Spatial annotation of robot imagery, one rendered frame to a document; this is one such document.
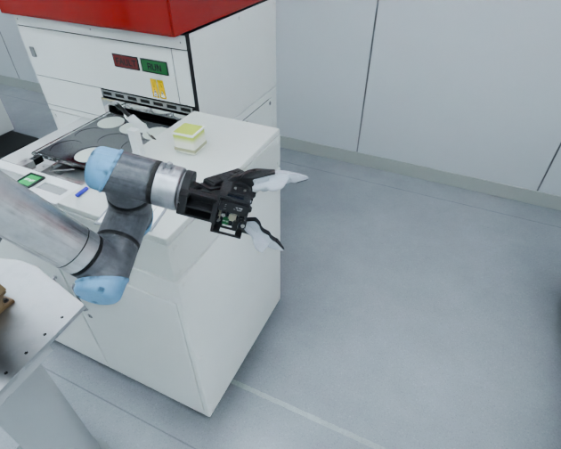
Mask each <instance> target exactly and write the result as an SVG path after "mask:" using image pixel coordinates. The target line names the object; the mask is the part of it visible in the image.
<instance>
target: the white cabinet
mask: <svg viewBox="0 0 561 449"><path fill-rule="evenodd" d="M250 206H251V207H252V210H251V212H250V213H248V217H256V218H257V219H258V220H259V221H260V222H261V226H262V227H263V228H264V229H266V230H268V231H269V232H270V233H271V235H272V236H274V237H275V238H278V239H279V241H281V190H278V191H275V192H270V191H267V192H262V191H257V192H256V197H255V198H254V199H253V201H252V204H251V205H250ZM0 258H6V259H15V260H20V261H23V262H26V263H29V264H31V265H35V266H37V267H38V268H39V269H41V270H42V271H43V272H44V273H46V274H47V275H48V276H50V277H51V278H52V279H53V280H55V281H56V282H57V283H59V284H60V285H61V286H62V288H64V289H65V290H66V291H68V292H69V293H70V294H71V295H73V296H74V297H75V298H77V299H78V300H79V301H80V302H82V303H83V304H84V305H85V307H86V309H85V310H84V311H83V312H82V313H81V314H80V315H79V316H78V317H77V318H76V319H75V320H74V321H73V322H72V323H71V324H70V325H69V326H68V327H67V328H66V329H65V330H64V331H63V332H62V333H61V334H60V336H59V337H58V338H57V339H56V341H58V342H60V343H62V344H63V345H65V346H67V347H70V348H72V349H74V350H76V351H78V352H79V353H81V354H83V355H86V356H88V357H90V358H92V359H94V360H95V361H97V362H99V363H102V364H104V365H107V366H109V367H110V368H112V369H114V370H116V371H119V372H121V373H123V374H125V375H126V376H128V377H130V378H132V379H134V380H137V381H139V382H141V383H142V384H144V385H146V386H148V387H150V388H153V389H155V390H157V391H158V392H160V393H162V394H164V395H166V396H169V397H171V398H173V399H174V400H176V401H178V402H180V403H182V404H185V405H187V406H189V407H190V408H192V409H194V410H196V411H198V412H201V413H203V414H205V415H207V416H208V417H210V416H211V415H212V413H213V411H214V410H215V408H216V406H217V405H218V403H219V401H220V400H221V398H222V396H223V395H224V392H225V391H226V389H227V388H228V386H229V385H230V383H231V381H232V379H233V377H234V376H235V374H236V372H237V371H238V369H239V368H240V366H241V364H242V362H243V361H244V359H245V357H246V356H247V354H248V352H249V350H250V348H251V347H252V346H253V344H254V342H255V341H256V338H257V337H258V335H259V333H260V331H261V330H262V329H263V327H264V325H265V323H266V322H267V320H268V318H269V317H270V315H271V313H272V311H273V309H274V308H275V307H276V305H277V303H278V302H279V300H280V298H281V251H280V250H277V249H271V248H269V247H267V248H266V249H265V251H264V252H262V253H261V252H259V251H257V250H256V248H255V246H254V243H253V240H252V238H251V236H250V235H249V234H245V233H242V234H241V237H240V239H238V238H234V237H231V236H227V235H223V234H220V233H219V234H218V235H217V237H216V238H215V239H214V240H213V241H212V242H211V243H210V245H209V246H208V247H207V248H206V249H205V250H204V252H203V253H202V254H201V255H200V256H199V257H198V258H197V260H196V261H195V262H194V263H193V264H192V265H191V267H190V268H189V269H188V270H187V271H186V272H185V273H184V274H183V276H182V277H181V278H180V279H179V280H178V281H177V282H173V281H171V280H168V279H166V278H164V277H161V276H159V275H156V274H154V273H150V272H147V271H145V270H142V269H141V268H138V267H135V266H133V269H132V271H131V273H130V276H129V282H128V283H127V285H126V288H125V290H124V293H123V295H122V298H121V299H120V300H119V301H118V302H117V303H115V304H112V305H97V304H93V303H90V302H87V301H84V300H83V299H81V298H79V297H78V295H76V294H75V292H74V287H75V280H76V279H77V278H76V277H74V276H72V275H71V274H69V273H66V272H64V271H62V270H61V269H59V268H57V267H55V266H54V265H51V264H49V263H47V262H45V261H44V260H42V259H41V258H39V257H36V256H34V255H32V254H30V253H28V252H27V251H26V250H24V249H21V248H19V247H17V246H15V245H13V244H11V243H10V242H9V241H6V240H4V239H2V240H1V242H0Z"/></svg>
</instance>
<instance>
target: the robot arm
mask: <svg viewBox="0 0 561 449"><path fill-rule="evenodd" d="M196 178H197V172H196V171H192V170H189V169H188V170H187V169H186V168H185V167H179V166H177V165H173V163H172V162H171V161H168V162H163V161H160V160H156V159H151V158H147V157H144V156H141V155H137V154H134V153H131V152H127V151H124V150H122V149H121V150H117V149H113V148H109V147H105V146H100V147H97V148H95V149H94V150H93V151H92V152H91V154H90V156H89V158H88V160H87V162H86V165H85V183H86V185H87V186H88V187H90V188H91V189H94V190H96V191H98V192H105V195H106V198H107V202H108V209H107V212H106V214H105V216H104V218H103V220H102V224H101V226H100V228H99V231H98V233H96V232H94V231H92V230H91V229H89V228H88V227H86V226H85V225H83V224H81V223H80V222H78V221H77V220H76V219H75V218H73V217H72V216H69V215H68V214H66V213H65V212H63V211H62V210H60V209H59V208H57V207H55V206H54V205H53V204H52V203H50V202H49V201H47V200H45V199H43V198H42V197H40V196H39V195H37V194H36V193H34V192H32V191H31V190H30V189H29V188H27V187H26V186H24V185H22V184H20V183H19V182H17V181H16V180H14V179H13V178H11V177H10V176H8V175H7V174H6V173H4V172H3V171H1V170H0V242H1V240H2V239H4V240H6V241H9V242H10V243H11V244H13V245H15V246H17V247H19V248H21V249H24V250H26V251H27V252H28V253H30V254H32V255H34V256H36V257H39V258H41V259H42V260H44V261H45V262H47V263H49V264H51V265H54V266H55V267H57V268H59V269H61V270H62V271H64V272H66V273H69V274H71V275H72V276H74V277H76V278H77V279H76V280H75V287H74V292H75V294H76V295H78V297H79V298H81V299H83V300H84V301H87V302H90V303H93V304H97V305H112V304H115V303H117V302H118V301H119V300H120V299H121V298H122V295H123V293H124V290H125V288H126V285H127V283H128V282H129V276H130V273H131V271H132V269H133V266H134V261H135V259H136V256H137V253H138V250H139V248H140V247H141V244H142V239H143V236H144V235H145V234H147V233H148V232H149V231H150V229H151V226H152V221H153V210H152V205H154V206H158V207H162V208H167V209H171V210H176V214H179V215H183V216H189V217H193V218H196V219H199V220H203V221H207V222H210V223H211V228H210V232H213V233H220V234H223V235H227V236H231V237H234V238H238V239H240V237H241V234H242V233H245V234H249V235H250V236H251V238H252V240H253V243H254V246H255V248H256V250H257V251H259V252H261V253H262V252H264V251H265V249H266V248H267V247H269V248H271V249H277V250H281V251H283V250H284V247H283V246H282V244H281V242H280V241H279V239H278V238H275V237H274V236H272V235H271V233H270V232H269V231H268V230H266V229H264V228H263V227H262V226H261V222H260V221H259V220H258V219H257V218H256V217H248V213H250V212H251V210H252V207H251V206H250V205H251V204H252V201H253V199H254V198H255V197H256V191H262V192H267V191H270V192H275V191H278V190H280V189H282V188H283V187H284V186H285V185H286V184H288V183H300V182H303V181H306V180H308V177H307V176H305V175H302V174H299V173H296V172H290V171H284V170H275V169H266V168H253V169H249V170H247V171H243V170H241V169H239V168H236V169H233V170H230V171H227V172H224V173H221V174H218V175H215V176H210V177H207V178H204V180H203V183H198V182H196ZM252 186H253V188H252ZM253 191H255V192H253ZM223 224H224V225H229V226H231V227H232V228H231V227H227V226H223ZM220 227H221V228H224V229H228V230H232V231H235V234H230V233H224V232H220V231H219V230H220Z"/></svg>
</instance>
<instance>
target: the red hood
mask: <svg viewBox="0 0 561 449"><path fill-rule="evenodd" d="M261 1H263V0H0V11H1V13H8V14H14V15H20V16H27V17H33V18H40V19H47V20H58V21H65V22H71V23H77V24H84V25H90V26H96V27H103V28H109V29H121V30H127V31H133V32H140V33H146V34H152V35H159V36H165V37H177V36H180V35H181V34H183V33H185V32H188V31H190V30H192V29H195V28H198V27H200V26H202V25H205V24H207V23H209V22H211V21H214V20H217V19H220V18H222V17H224V16H226V15H228V14H231V13H233V12H237V11H238V10H241V9H243V8H246V7H248V6H250V5H252V4H256V3H258V2H261Z"/></svg>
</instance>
